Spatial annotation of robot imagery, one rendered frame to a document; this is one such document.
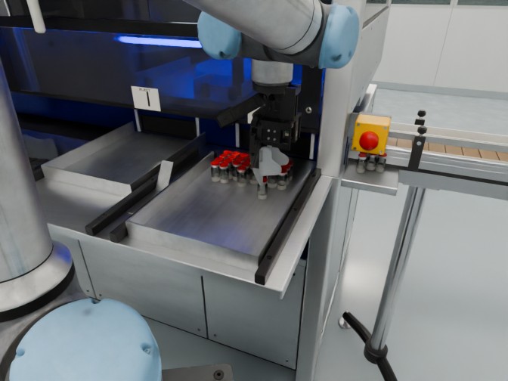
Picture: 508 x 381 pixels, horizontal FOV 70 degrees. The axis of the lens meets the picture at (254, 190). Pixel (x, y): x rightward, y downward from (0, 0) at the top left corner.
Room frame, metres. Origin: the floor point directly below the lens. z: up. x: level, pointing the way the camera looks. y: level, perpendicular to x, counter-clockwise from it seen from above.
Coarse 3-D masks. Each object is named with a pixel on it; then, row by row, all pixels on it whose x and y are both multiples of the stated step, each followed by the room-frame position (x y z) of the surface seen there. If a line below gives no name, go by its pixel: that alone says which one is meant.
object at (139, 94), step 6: (132, 90) 0.98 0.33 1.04; (138, 90) 0.97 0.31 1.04; (144, 90) 0.96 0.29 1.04; (150, 90) 0.96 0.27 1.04; (156, 90) 0.95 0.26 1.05; (138, 96) 0.97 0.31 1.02; (144, 96) 0.96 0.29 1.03; (150, 96) 0.96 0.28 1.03; (156, 96) 0.95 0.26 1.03; (138, 102) 0.97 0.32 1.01; (144, 102) 0.97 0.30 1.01; (150, 102) 0.96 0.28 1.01; (156, 102) 0.95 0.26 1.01; (144, 108) 0.97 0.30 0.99; (150, 108) 0.96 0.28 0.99; (156, 108) 0.95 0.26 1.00
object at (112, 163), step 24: (96, 144) 0.93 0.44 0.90; (120, 144) 0.97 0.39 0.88; (144, 144) 0.97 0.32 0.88; (168, 144) 0.97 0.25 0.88; (192, 144) 0.92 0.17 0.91; (48, 168) 0.76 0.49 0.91; (72, 168) 0.82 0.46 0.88; (96, 168) 0.82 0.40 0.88; (120, 168) 0.82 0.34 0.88; (144, 168) 0.82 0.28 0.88; (120, 192) 0.69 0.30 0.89
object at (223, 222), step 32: (192, 192) 0.70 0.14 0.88; (224, 192) 0.70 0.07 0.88; (256, 192) 0.70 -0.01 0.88; (288, 192) 0.70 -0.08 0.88; (128, 224) 0.54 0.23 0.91; (160, 224) 0.58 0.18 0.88; (192, 224) 0.58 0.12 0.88; (224, 224) 0.58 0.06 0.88; (256, 224) 0.58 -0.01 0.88; (224, 256) 0.46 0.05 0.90; (256, 256) 0.44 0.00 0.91
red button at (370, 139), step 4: (364, 132) 0.73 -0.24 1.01; (368, 132) 0.73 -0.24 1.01; (372, 132) 0.73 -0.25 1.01; (364, 136) 0.72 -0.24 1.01; (368, 136) 0.72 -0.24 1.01; (372, 136) 0.71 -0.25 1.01; (376, 136) 0.72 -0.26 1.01; (360, 140) 0.72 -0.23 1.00; (364, 140) 0.72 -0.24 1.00; (368, 140) 0.71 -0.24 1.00; (372, 140) 0.71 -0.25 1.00; (376, 140) 0.71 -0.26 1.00; (360, 144) 0.72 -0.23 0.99; (364, 144) 0.72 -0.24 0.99; (368, 144) 0.71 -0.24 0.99; (372, 144) 0.71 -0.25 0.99; (376, 144) 0.71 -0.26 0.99; (364, 148) 0.72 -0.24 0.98; (368, 148) 0.71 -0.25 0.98; (372, 148) 0.71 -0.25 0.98
